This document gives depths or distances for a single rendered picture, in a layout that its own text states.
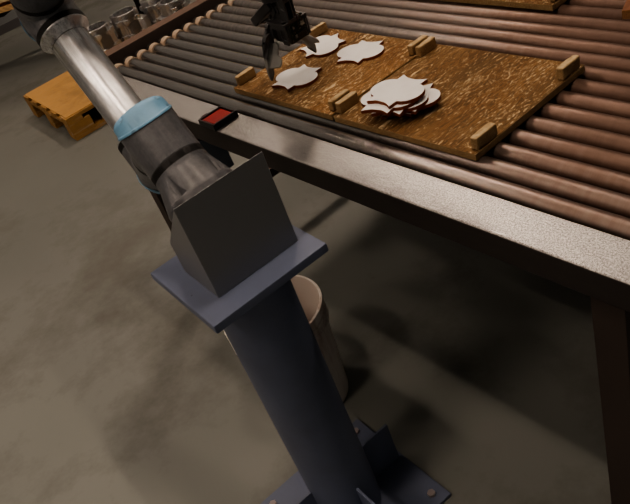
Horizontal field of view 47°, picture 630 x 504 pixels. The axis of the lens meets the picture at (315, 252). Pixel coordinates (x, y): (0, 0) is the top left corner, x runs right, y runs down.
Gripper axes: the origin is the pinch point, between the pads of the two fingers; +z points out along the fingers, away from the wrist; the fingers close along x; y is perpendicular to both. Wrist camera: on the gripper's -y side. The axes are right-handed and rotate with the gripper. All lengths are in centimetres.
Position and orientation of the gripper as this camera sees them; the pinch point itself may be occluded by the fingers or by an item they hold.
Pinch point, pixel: (292, 66)
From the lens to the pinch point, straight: 189.7
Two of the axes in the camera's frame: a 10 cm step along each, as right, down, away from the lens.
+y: 6.3, 3.5, -6.9
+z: 2.6, 7.4, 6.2
